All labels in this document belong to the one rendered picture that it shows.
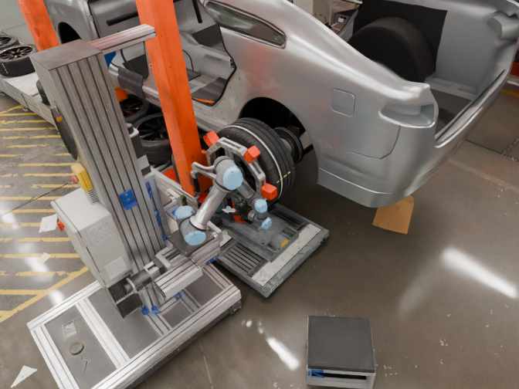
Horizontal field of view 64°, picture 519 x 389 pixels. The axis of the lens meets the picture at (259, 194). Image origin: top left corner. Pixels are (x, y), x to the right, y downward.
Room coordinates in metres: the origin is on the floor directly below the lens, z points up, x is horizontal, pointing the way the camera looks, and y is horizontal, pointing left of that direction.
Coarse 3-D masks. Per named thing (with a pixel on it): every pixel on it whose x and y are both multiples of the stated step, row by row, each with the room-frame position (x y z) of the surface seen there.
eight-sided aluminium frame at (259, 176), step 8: (216, 144) 2.45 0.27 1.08; (224, 144) 2.39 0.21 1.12; (232, 144) 2.39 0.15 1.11; (208, 152) 2.53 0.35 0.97; (232, 152) 2.34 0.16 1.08; (240, 152) 2.28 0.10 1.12; (208, 160) 2.54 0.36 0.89; (248, 168) 2.24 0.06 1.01; (256, 168) 2.24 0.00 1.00; (256, 176) 2.18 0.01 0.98; (264, 176) 2.21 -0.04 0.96; (256, 184) 2.19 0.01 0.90; (264, 184) 2.20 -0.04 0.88; (256, 192) 2.20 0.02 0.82; (232, 200) 2.39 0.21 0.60; (264, 200) 2.19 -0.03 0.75
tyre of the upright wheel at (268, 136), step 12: (240, 120) 2.62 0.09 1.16; (252, 120) 2.57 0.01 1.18; (228, 132) 2.48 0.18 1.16; (240, 132) 2.43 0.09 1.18; (252, 132) 2.43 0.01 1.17; (264, 132) 2.44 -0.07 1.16; (252, 144) 2.32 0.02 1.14; (276, 144) 2.37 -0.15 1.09; (216, 156) 2.60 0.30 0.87; (264, 156) 2.26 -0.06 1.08; (276, 156) 2.31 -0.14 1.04; (288, 156) 2.35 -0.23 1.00; (264, 168) 2.25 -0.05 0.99; (276, 168) 2.25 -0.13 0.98; (288, 168) 2.31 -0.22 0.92; (276, 180) 2.21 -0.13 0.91; (288, 180) 2.29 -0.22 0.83
